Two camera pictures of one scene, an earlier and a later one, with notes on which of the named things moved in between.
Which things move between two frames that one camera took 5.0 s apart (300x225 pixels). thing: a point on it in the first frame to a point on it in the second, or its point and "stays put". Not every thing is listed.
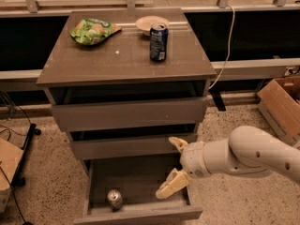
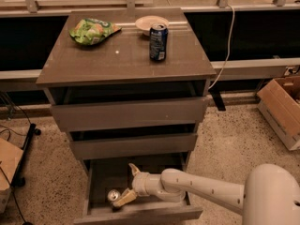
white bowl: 144,23 stays put
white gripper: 193,158 to 140,181
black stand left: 20,181 stays put
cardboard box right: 279,102 stays put
